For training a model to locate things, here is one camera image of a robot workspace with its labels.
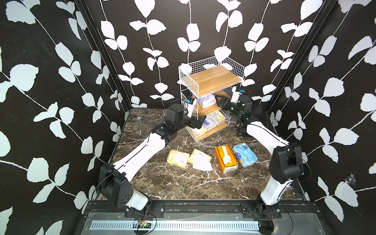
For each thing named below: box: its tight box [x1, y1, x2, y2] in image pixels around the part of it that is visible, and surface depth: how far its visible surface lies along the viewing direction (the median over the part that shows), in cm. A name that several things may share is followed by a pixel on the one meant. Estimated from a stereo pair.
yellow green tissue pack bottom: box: [216, 109, 226, 124], surface depth 110 cm
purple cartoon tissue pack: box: [198, 94, 217, 110], surface depth 88 cm
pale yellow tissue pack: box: [166, 149, 190, 169], surface depth 90 cm
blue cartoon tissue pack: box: [232, 142, 259, 168], surface depth 92 cm
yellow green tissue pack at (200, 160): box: [188, 148, 213, 171], surface depth 90 cm
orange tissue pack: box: [214, 143, 239, 174], surface depth 87 cm
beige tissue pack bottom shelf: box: [187, 124, 212, 142], surface depth 103 cm
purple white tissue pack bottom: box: [203, 110, 220, 132], surface depth 105 cm
